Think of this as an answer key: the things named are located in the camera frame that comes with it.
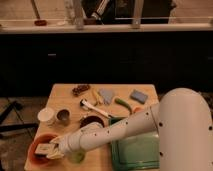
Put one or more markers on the green plastic tray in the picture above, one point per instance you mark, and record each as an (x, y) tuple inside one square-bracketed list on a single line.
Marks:
[(136, 153)]

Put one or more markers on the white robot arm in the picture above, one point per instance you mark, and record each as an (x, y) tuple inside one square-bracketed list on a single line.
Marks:
[(182, 120)]

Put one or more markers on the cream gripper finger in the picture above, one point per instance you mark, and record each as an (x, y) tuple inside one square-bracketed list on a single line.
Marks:
[(55, 155), (56, 140)]

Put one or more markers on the white handled brush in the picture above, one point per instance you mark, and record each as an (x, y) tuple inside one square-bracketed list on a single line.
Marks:
[(85, 104)]

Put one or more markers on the blue sponge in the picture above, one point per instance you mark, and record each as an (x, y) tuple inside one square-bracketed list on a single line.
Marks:
[(139, 96)]

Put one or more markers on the green chili pepper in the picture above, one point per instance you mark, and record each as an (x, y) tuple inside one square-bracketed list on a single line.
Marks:
[(124, 104)]

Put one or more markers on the red dish on ledge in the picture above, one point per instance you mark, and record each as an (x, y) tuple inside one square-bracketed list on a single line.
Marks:
[(40, 23)]

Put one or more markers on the orange tomato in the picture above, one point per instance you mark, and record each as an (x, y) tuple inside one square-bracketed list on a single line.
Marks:
[(137, 109)]

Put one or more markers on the white boxed eraser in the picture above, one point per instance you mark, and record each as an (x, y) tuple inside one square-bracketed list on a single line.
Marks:
[(44, 148)]

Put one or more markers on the yellow banana toy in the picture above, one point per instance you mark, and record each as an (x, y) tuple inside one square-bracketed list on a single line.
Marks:
[(97, 97)]

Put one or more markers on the white paper cup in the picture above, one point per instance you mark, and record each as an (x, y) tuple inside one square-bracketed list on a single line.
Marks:
[(46, 116)]

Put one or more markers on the metal cup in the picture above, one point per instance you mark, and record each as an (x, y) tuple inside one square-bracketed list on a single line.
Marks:
[(63, 116)]

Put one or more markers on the brown toy car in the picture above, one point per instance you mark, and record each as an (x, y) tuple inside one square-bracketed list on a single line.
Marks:
[(80, 89)]

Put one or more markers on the black tripod legs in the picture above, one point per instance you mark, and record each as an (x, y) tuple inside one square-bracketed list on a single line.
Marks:
[(10, 119)]

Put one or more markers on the grey cloth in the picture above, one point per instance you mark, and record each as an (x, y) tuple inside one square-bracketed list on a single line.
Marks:
[(107, 95)]

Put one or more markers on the dark red bowl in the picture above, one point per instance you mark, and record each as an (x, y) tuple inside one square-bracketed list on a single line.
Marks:
[(91, 119)]

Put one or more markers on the orange plate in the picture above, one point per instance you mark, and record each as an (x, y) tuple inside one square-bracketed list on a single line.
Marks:
[(35, 159)]

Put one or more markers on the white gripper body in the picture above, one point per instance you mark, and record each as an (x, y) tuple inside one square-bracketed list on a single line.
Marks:
[(69, 143)]

